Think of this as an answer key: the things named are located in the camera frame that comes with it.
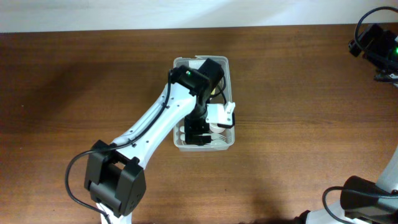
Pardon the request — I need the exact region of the grey plastic spoon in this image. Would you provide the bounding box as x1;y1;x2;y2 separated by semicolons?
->
179;126;185;141

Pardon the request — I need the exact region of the white plastic cup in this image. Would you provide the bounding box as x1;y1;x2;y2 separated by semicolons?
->
209;123;226;134

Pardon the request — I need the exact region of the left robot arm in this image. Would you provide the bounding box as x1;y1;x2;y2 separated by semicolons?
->
84;56;235;223

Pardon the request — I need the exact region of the grey plastic fork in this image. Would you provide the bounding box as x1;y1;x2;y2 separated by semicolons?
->
203;133;227;142

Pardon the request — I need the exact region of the clear plastic container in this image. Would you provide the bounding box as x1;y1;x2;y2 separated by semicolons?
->
174;55;235;152

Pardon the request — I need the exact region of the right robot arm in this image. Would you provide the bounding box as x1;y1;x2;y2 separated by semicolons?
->
293;24;397;224

